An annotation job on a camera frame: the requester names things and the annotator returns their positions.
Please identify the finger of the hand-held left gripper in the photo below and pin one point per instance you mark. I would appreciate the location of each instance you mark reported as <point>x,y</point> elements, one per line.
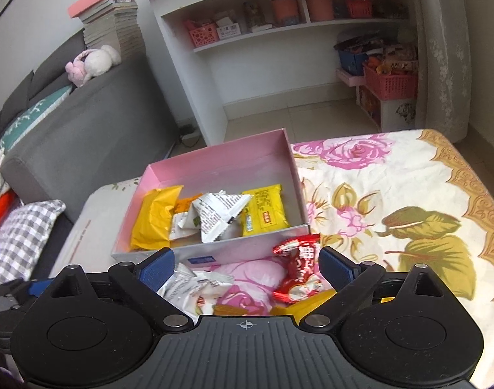
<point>35,287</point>

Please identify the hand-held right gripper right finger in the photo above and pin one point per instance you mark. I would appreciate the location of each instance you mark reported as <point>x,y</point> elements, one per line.
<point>335,268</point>

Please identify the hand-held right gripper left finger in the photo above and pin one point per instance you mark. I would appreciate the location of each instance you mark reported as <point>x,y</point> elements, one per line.
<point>155,270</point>

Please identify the red candy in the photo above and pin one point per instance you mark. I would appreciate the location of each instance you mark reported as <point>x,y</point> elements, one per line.
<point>295,245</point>
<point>301,285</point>

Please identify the white nut snack packet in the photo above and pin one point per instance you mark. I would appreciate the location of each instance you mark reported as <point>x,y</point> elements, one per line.
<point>194,291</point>

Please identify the yellow crimped snack packet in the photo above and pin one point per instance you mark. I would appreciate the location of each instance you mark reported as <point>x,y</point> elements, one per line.
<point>307,306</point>

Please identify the pink cardboard box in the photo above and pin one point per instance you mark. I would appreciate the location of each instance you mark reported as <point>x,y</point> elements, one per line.
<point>230,162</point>

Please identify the crumpled white snack packet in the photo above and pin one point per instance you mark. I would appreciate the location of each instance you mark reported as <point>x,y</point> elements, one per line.
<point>182,227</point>

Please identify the large yellow snack packet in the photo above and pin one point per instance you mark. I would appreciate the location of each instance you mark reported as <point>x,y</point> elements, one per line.
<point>153,219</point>

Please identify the grey checked pillow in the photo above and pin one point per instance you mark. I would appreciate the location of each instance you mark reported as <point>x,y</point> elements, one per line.
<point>22,235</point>

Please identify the small orange snack packet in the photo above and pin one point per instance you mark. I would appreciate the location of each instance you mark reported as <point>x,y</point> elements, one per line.
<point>187,204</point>

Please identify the red cloth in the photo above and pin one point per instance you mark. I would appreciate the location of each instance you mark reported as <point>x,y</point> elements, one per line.
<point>0,212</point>

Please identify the white triangular snack packet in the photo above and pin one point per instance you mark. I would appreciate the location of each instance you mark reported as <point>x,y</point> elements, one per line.
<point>220,214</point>

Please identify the orange flat packet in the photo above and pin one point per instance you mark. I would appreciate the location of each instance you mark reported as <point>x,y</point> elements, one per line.
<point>234,311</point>

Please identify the flat yellow red-label packet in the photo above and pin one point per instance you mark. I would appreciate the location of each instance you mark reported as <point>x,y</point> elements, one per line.
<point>267,208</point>

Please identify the floral table cloth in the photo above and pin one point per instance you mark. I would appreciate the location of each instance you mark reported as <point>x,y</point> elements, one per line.
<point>392,194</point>

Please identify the grey sofa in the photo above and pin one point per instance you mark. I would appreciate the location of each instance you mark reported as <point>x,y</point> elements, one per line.
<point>93,129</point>

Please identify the white printed storage box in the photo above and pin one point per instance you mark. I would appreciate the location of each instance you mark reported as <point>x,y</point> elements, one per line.
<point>396,113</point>

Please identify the teal patterned cushion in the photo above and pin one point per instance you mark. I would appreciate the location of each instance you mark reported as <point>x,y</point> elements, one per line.
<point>32,115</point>

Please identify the pink tray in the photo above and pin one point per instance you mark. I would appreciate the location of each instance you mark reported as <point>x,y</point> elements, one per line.
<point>348,77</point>

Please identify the large pink basket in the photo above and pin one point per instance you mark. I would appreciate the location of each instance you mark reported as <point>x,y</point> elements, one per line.
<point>390,85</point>

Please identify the white bookshelf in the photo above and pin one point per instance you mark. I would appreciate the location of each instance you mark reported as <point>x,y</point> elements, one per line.
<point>190,81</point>

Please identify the blue basket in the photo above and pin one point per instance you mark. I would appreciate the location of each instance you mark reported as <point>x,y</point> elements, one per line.
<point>352,63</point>

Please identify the pink white plush bunny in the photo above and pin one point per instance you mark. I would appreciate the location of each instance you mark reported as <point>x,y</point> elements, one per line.
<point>93,63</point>

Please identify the pile of snack packets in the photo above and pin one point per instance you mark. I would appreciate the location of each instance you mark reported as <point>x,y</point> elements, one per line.
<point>388,54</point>

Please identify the pink perforated basket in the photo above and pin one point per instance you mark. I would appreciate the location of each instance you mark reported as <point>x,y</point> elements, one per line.
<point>202,34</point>

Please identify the white lace curtain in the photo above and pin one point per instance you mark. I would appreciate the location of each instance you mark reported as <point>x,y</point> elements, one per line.
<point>441,48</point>

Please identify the stack of books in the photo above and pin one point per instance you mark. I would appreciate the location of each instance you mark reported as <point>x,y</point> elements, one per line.
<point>117,24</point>

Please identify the white labelled box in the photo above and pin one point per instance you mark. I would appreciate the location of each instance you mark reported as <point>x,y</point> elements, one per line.
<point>229,31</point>

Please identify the small red-orange basket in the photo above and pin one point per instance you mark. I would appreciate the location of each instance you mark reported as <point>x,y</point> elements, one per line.
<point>359,8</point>

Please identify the orange pen holder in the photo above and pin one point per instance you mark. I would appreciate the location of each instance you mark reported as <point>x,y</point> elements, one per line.
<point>285,11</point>

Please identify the clear jar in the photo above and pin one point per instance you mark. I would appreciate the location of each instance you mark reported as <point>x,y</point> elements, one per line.
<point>255,16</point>

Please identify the orange plastic container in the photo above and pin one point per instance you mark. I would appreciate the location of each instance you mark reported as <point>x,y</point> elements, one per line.
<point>319,4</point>

